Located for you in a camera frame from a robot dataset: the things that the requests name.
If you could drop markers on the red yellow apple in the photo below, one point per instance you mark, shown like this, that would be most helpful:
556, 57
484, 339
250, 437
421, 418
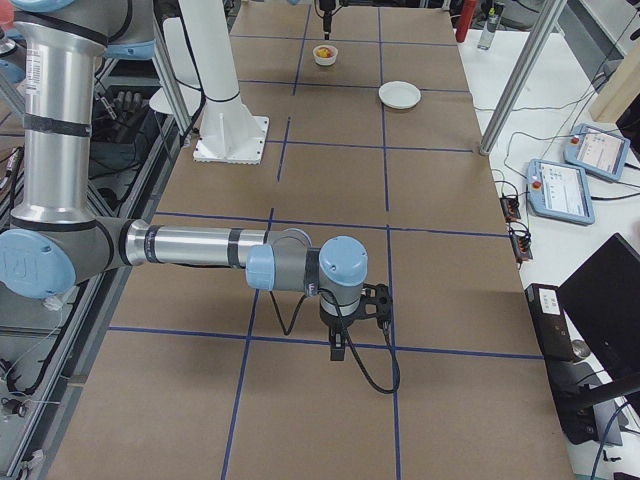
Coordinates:
324, 52

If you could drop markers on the cream bowl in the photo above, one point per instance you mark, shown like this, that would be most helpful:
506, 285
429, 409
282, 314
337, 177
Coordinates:
326, 62

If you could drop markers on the white plate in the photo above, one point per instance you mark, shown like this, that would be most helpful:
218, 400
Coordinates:
399, 95

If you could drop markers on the red bottle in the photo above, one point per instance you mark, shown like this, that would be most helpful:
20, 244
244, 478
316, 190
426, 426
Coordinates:
465, 20

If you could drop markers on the clear spray bottle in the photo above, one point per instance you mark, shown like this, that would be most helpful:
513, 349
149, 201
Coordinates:
492, 22

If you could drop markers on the lower orange circuit board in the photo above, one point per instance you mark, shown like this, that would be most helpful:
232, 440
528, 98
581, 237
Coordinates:
521, 244

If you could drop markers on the orange circuit board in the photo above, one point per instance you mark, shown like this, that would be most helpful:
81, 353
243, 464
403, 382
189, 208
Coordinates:
521, 244
510, 206

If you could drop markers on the upper orange circuit board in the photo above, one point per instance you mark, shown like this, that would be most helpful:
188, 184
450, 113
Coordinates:
510, 206

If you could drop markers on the black computer box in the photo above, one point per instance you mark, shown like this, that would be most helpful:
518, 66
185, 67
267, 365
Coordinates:
583, 403

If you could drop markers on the near teach pendant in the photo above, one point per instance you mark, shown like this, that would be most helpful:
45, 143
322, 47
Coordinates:
559, 191

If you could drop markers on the teach pendant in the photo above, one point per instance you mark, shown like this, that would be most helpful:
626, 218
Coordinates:
600, 153
559, 191

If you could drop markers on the black monitor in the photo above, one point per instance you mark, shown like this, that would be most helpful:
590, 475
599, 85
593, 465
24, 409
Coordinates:
601, 299

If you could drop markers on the far teach pendant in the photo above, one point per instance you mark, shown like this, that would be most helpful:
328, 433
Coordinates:
600, 153

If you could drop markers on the wooden plank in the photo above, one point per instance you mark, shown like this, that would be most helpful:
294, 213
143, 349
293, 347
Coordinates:
620, 91

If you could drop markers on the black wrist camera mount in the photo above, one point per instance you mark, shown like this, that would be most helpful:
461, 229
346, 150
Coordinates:
377, 304

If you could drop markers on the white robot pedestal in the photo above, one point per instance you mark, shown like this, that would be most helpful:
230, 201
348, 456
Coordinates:
228, 131

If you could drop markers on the aluminium frame post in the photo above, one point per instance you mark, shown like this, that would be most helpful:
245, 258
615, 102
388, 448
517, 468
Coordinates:
532, 49

